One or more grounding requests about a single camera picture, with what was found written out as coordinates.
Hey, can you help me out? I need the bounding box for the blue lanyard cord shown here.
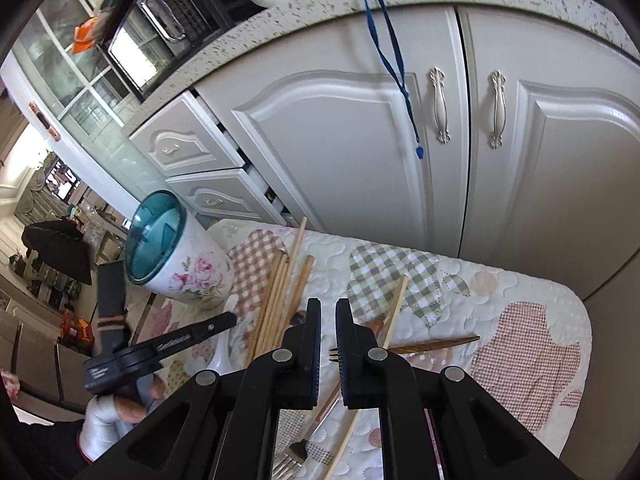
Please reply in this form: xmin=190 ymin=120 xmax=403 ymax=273
xmin=349 ymin=0 xmax=426 ymax=161

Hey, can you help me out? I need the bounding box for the silver fork wooden handle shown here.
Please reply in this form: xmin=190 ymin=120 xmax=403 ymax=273
xmin=271 ymin=385 xmax=341 ymax=480

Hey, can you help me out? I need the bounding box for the white drawer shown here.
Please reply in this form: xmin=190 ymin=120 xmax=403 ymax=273
xmin=130 ymin=91 xmax=244 ymax=178
xmin=167 ymin=168 xmax=285 ymax=226

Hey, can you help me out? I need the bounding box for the white cabinet door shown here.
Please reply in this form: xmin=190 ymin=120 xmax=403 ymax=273
xmin=196 ymin=6 xmax=469 ymax=256
xmin=459 ymin=6 xmax=639 ymax=297

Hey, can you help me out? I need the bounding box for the white ceramic spoon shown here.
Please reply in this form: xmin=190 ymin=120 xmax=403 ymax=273
xmin=207 ymin=294 xmax=239 ymax=375

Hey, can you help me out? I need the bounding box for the orange package on microwave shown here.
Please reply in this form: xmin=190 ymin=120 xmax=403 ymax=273
xmin=70 ymin=16 xmax=99 ymax=54

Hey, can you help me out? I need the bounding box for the glass sliding door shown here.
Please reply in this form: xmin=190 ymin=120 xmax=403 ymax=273
xmin=1 ymin=0 xmax=165 ymax=218

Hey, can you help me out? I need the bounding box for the upper white drawer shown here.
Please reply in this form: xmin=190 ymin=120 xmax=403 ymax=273
xmin=130 ymin=91 xmax=244 ymax=178

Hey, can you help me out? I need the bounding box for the wooden chopstick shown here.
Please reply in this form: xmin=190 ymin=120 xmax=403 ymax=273
xmin=245 ymin=252 xmax=288 ymax=366
xmin=267 ymin=217 xmax=308 ymax=351
xmin=254 ymin=254 xmax=288 ymax=358
xmin=274 ymin=255 xmax=314 ymax=347
xmin=319 ymin=274 xmax=410 ymax=480

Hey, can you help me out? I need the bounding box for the black microwave oven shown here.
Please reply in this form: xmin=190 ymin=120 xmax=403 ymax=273
xmin=98 ymin=0 xmax=233 ymax=101

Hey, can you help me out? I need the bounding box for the white cabinet door right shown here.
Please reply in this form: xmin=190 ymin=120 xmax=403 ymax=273
xmin=459 ymin=6 xmax=639 ymax=297

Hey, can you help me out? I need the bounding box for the gold fork wooden handle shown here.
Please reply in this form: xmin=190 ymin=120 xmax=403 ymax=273
xmin=328 ymin=334 xmax=483 ymax=362

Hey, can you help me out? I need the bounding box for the steel spoon pink handle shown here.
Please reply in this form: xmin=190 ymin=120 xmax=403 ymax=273
xmin=290 ymin=311 xmax=306 ymax=326

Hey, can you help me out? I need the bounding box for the person left hand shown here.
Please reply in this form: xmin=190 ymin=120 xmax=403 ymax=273
xmin=114 ymin=375 xmax=166 ymax=424

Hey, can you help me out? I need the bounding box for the lower white drawer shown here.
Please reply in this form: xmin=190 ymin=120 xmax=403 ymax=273
xmin=167 ymin=168 xmax=285 ymax=226

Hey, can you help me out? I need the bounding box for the white cabinet door left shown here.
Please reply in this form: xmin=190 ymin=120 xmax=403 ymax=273
xmin=196 ymin=6 xmax=469 ymax=256

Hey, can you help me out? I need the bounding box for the teal floral utensil holder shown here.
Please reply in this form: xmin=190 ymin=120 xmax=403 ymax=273
xmin=124 ymin=190 xmax=234 ymax=310

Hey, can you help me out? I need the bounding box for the patchwork quilted table mat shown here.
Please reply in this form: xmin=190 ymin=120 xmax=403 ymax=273
xmin=127 ymin=220 xmax=592 ymax=479

